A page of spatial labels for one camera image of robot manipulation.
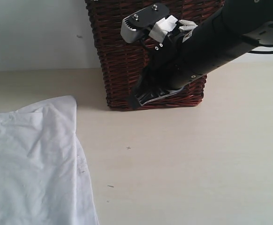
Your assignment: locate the white t-shirt red lettering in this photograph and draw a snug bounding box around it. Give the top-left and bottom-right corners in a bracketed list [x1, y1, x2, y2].
[0, 96, 99, 225]

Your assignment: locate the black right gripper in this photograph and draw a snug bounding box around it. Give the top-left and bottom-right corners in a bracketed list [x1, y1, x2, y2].
[126, 0, 273, 110]

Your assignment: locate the dark brown wicker basket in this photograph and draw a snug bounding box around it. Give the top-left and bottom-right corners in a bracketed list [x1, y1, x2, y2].
[85, 0, 224, 111]

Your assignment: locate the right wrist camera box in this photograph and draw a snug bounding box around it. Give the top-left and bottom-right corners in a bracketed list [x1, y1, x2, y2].
[120, 4, 198, 44]

